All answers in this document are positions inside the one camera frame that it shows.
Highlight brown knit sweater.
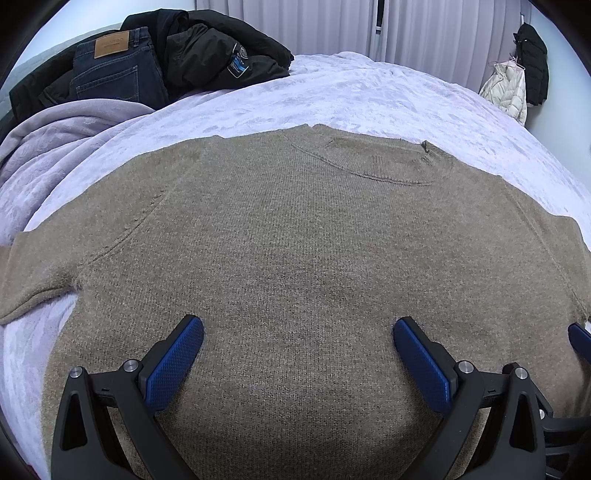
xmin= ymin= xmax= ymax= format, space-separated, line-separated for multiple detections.
xmin=1 ymin=125 xmax=590 ymax=479

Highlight white puffer jacket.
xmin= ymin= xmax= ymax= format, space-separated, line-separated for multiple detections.
xmin=479 ymin=60 xmax=527 ymax=126

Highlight lavender folded throw blanket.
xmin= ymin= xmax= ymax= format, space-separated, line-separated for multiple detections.
xmin=1 ymin=99 xmax=154 ymax=185

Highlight black hanging coat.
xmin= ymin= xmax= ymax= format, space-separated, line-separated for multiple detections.
xmin=514 ymin=23 xmax=549 ymax=106

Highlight grey pleated curtain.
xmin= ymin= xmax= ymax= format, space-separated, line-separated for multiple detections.
xmin=195 ymin=0 xmax=532 ymax=91

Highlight dark blue jeans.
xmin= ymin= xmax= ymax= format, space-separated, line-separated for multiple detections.
xmin=68 ymin=27 xmax=168 ymax=110

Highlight lavender plush bed blanket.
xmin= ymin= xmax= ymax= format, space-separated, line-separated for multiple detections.
xmin=1 ymin=53 xmax=590 ymax=478

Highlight black jacket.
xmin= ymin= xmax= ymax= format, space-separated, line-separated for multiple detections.
xmin=8 ymin=9 xmax=294 ymax=124

